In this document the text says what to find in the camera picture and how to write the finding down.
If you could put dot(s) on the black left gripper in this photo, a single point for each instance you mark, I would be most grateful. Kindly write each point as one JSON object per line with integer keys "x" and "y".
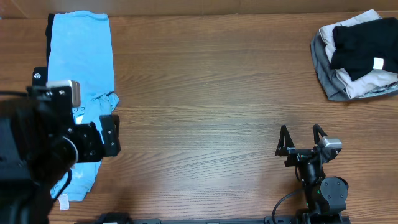
{"x": 89, "y": 135}

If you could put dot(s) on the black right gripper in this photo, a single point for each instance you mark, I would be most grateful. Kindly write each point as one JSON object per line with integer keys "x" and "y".
{"x": 283, "y": 150}

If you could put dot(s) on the black t-shirt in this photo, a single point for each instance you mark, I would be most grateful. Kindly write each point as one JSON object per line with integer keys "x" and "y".
{"x": 365, "y": 47}

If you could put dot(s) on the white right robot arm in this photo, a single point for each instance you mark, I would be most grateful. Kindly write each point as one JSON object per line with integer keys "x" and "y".
{"x": 325, "y": 196}

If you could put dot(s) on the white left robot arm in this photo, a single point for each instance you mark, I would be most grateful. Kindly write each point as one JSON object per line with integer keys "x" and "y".
{"x": 40, "y": 143}

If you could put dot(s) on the folded grey garment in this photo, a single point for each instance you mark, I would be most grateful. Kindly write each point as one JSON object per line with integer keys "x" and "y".
{"x": 332, "y": 86}

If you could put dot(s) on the light blue printed t-shirt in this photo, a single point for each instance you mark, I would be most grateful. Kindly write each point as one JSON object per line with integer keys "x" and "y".
{"x": 80, "y": 49}

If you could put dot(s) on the folded beige shorts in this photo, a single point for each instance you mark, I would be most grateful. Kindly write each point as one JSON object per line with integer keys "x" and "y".
{"x": 375, "y": 78}

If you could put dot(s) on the black garment under blue shirt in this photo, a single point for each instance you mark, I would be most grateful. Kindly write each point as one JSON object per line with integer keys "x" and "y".
{"x": 40, "y": 74}

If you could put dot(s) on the brown cardboard back panel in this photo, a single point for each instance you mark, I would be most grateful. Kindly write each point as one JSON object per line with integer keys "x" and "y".
{"x": 32, "y": 9}

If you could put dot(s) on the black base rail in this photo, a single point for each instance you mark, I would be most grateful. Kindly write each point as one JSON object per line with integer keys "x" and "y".
{"x": 124, "y": 218}

